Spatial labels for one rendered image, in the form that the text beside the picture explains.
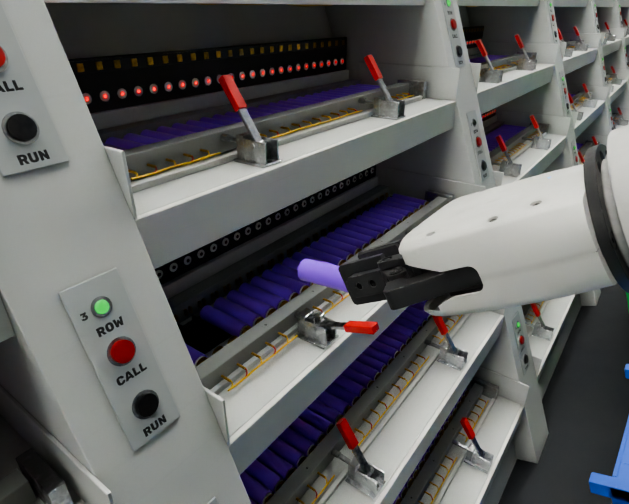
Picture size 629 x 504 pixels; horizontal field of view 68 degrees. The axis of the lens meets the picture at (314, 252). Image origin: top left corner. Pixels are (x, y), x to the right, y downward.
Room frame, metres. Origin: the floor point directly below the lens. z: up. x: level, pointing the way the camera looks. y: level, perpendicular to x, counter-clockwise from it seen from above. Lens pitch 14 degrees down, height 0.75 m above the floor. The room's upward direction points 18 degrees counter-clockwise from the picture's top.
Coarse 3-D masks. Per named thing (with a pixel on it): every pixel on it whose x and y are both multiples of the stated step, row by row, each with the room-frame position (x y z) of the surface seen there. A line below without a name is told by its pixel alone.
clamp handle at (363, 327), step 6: (318, 318) 0.46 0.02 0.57; (318, 324) 0.46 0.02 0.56; (324, 324) 0.46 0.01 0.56; (330, 324) 0.45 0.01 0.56; (336, 324) 0.45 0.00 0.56; (342, 324) 0.44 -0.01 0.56; (348, 324) 0.43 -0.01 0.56; (354, 324) 0.43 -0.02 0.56; (360, 324) 0.43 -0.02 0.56; (366, 324) 0.42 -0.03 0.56; (372, 324) 0.42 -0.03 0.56; (348, 330) 0.43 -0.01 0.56; (354, 330) 0.43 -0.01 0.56; (360, 330) 0.42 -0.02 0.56; (366, 330) 0.42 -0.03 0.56; (372, 330) 0.41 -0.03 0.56
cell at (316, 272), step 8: (304, 264) 0.36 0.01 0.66; (312, 264) 0.36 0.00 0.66; (320, 264) 0.35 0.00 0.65; (328, 264) 0.35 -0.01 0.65; (304, 272) 0.36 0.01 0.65; (312, 272) 0.35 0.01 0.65; (320, 272) 0.35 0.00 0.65; (328, 272) 0.34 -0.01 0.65; (336, 272) 0.34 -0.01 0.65; (304, 280) 0.36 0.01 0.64; (312, 280) 0.35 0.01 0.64; (320, 280) 0.35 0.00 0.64; (328, 280) 0.34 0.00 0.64; (336, 280) 0.34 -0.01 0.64; (336, 288) 0.34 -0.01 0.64; (344, 288) 0.33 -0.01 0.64
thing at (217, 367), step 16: (432, 208) 0.75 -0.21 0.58; (400, 224) 0.69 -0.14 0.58; (416, 224) 0.70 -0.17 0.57; (384, 240) 0.64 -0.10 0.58; (320, 288) 0.52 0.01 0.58; (288, 304) 0.49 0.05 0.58; (304, 304) 0.50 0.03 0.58; (320, 304) 0.52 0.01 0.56; (336, 304) 0.52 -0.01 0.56; (272, 320) 0.47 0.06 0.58; (288, 320) 0.48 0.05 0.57; (240, 336) 0.44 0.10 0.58; (256, 336) 0.44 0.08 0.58; (272, 336) 0.46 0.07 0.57; (224, 352) 0.42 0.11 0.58; (240, 352) 0.42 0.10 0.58; (256, 352) 0.44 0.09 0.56; (208, 368) 0.40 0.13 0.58; (224, 368) 0.41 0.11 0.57; (256, 368) 0.42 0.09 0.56; (208, 384) 0.39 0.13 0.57
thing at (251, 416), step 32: (352, 192) 0.80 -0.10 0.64; (416, 192) 0.85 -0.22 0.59; (448, 192) 0.81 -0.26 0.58; (288, 224) 0.68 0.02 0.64; (224, 256) 0.58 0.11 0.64; (352, 320) 0.50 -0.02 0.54; (384, 320) 0.54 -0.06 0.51; (288, 352) 0.45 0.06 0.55; (320, 352) 0.45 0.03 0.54; (352, 352) 0.48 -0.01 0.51; (256, 384) 0.41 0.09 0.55; (288, 384) 0.40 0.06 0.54; (320, 384) 0.44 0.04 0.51; (224, 416) 0.33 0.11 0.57; (256, 416) 0.37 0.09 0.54; (288, 416) 0.40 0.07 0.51; (256, 448) 0.37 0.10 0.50
